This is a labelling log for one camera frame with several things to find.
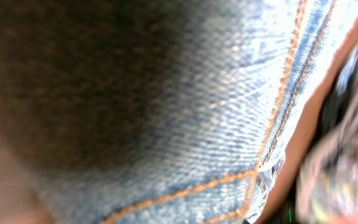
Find light blue denim jeans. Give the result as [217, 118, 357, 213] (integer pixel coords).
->
[0, 0, 358, 223]

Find cluttered background shelf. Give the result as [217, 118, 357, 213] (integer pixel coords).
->
[268, 43, 358, 224]

